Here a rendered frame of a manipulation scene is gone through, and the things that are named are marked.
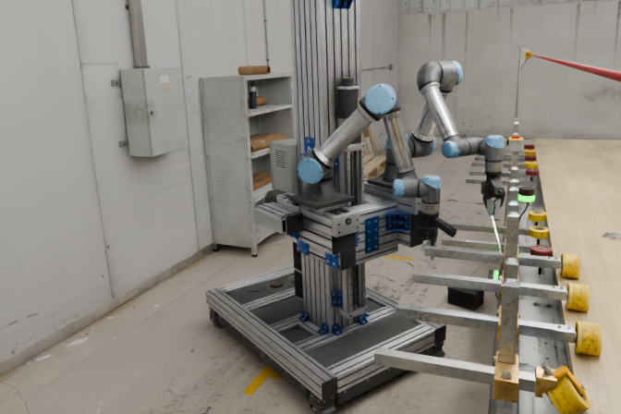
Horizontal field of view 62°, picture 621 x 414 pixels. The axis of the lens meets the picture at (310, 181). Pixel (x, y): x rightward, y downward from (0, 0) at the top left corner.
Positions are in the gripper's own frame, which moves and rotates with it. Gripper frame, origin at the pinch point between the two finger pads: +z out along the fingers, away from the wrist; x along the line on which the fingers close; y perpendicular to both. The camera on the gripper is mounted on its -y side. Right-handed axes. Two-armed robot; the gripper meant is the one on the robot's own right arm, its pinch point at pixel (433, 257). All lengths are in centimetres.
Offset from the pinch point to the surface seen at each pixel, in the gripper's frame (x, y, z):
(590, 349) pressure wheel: 79, -50, -12
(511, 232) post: 48, -30, -30
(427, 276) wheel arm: 51, -5, -14
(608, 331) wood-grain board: 62, -56, -9
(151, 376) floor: 10, 148, 86
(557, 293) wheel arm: 52, -44, -14
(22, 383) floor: 38, 212, 87
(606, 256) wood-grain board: 1, -64, -9
